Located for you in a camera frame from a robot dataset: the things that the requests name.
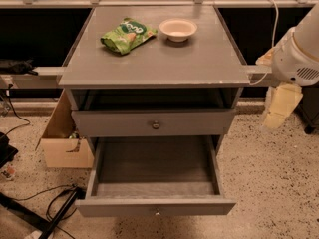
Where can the cardboard box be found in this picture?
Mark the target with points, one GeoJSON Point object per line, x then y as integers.
{"type": "Point", "coordinates": [63, 146]}

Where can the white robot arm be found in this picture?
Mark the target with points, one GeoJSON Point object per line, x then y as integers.
{"type": "Point", "coordinates": [294, 62]}

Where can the closed grey upper drawer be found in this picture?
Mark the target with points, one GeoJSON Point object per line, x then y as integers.
{"type": "Point", "coordinates": [153, 123]}

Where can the open grey middle drawer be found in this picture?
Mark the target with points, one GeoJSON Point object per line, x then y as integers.
{"type": "Point", "coordinates": [155, 176]}

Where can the green rice chip bag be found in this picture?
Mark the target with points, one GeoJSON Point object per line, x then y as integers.
{"type": "Point", "coordinates": [127, 36]}

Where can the grey drawer cabinet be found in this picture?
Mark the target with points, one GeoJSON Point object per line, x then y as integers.
{"type": "Point", "coordinates": [201, 73]}

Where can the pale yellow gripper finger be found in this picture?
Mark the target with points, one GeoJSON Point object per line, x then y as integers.
{"type": "Point", "coordinates": [280, 102]}

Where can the black object on rail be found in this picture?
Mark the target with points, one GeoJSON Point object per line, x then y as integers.
{"type": "Point", "coordinates": [17, 67]}

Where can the black bag on floor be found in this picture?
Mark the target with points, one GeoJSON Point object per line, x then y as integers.
{"type": "Point", "coordinates": [7, 151]}

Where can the white paper bowl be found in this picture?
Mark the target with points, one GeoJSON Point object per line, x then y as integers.
{"type": "Point", "coordinates": [178, 30]}

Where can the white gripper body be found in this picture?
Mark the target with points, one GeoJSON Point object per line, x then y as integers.
{"type": "Point", "coordinates": [290, 63]}

